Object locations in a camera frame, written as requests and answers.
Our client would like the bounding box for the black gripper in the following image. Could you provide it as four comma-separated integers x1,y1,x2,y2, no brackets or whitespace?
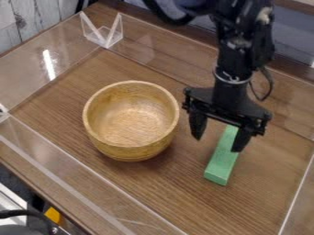
182,80,272,152

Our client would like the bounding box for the green rectangular block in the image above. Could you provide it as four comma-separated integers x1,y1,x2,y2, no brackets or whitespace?
203,126,238,185

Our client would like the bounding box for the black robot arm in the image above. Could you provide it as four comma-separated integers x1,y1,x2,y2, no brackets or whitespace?
183,0,275,152

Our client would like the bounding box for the brown wooden bowl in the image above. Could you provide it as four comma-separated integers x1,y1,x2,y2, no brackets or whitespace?
83,80,180,162

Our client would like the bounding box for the yellow and black device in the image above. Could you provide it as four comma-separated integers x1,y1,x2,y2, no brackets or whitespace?
44,207,73,235

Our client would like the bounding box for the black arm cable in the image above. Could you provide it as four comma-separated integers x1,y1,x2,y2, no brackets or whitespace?
140,0,218,27

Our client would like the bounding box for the clear acrylic tray wall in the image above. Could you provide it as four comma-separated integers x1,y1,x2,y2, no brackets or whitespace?
0,104,187,235

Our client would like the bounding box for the clear acrylic corner bracket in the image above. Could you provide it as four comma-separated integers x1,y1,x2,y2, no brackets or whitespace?
79,12,124,49

